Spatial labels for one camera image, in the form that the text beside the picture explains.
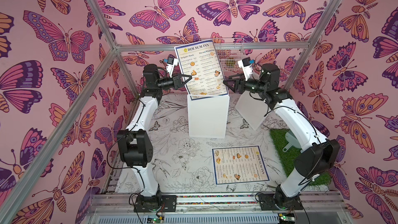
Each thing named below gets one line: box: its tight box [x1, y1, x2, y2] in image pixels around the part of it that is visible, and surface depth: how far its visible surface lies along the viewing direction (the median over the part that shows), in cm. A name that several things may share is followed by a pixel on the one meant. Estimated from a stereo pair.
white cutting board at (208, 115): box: [187, 94, 230, 139], surface depth 86 cm
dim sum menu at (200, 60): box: [174, 39, 229, 96], surface depth 78 cm
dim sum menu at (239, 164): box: [211, 145, 270, 186], surface depth 87 cm
